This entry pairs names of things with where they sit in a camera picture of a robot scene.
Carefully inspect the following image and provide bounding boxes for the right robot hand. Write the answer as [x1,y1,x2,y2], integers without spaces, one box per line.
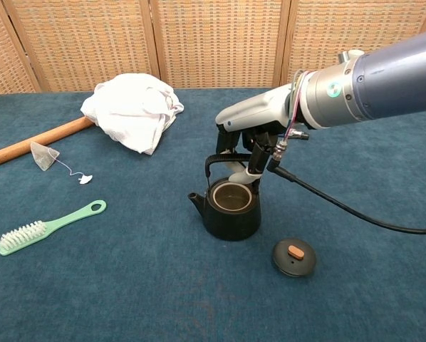
[214,85,296,185]

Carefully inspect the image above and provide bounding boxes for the black cast iron teapot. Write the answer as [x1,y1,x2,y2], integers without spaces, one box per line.
[187,152,263,242]

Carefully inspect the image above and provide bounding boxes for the pyramid tea bag with string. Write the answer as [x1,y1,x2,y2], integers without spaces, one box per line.
[30,141,94,185]

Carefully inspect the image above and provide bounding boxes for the woven bamboo folding screen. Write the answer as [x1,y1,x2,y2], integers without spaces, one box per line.
[0,0,426,97]

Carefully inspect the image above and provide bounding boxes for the crumpled white cloth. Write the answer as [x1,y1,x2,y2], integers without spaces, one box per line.
[80,73,185,156]

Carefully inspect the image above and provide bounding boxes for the black lid with wooden knob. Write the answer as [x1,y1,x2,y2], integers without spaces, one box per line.
[271,237,318,278]

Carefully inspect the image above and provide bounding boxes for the mint green scrub brush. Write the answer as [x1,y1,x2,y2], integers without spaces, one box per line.
[0,199,108,257]

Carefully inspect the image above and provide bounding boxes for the wooden rolling pin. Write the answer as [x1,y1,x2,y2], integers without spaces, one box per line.
[0,117,94,166]

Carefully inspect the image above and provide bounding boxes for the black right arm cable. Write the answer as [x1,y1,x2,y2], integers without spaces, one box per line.
[266,137,426,235]

